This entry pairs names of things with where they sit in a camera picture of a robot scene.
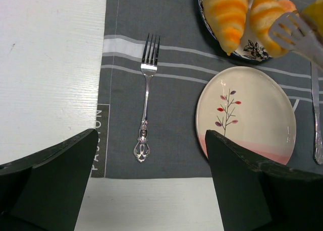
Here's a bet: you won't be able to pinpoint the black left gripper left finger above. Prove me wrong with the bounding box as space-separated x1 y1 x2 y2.
1 129 98 230

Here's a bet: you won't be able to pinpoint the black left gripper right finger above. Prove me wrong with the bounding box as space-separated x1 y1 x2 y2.
205 130 322 230

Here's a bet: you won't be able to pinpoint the silver metal tongs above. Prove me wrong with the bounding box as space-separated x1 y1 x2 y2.
268 12 322 69

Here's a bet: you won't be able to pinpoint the small striped croissant bread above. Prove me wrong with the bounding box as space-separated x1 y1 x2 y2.
250 0 288 57

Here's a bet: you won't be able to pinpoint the large striped croissant bread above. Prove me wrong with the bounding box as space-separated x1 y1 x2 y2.
202 0 248 55

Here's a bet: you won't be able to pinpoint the round golden bread roll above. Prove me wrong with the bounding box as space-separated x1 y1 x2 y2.
278 0 299 16

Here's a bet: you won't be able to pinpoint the silver ornate table knife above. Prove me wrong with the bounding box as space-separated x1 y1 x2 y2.
311 63 322 165

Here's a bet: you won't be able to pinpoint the cream and pink plate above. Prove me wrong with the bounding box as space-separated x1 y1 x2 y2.
196 66 296 164

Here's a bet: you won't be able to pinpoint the blue floral plate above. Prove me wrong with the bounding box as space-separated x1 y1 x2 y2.
198 0 272 62

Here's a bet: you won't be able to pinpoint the silver ornate fork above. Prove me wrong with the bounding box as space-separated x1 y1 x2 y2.
133 34 160 163

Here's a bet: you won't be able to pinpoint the grey striped placemat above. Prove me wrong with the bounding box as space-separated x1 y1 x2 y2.
91 0 322 179

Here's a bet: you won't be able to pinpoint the yellow mug black handle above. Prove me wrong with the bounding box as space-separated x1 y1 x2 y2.
301 0 323 44

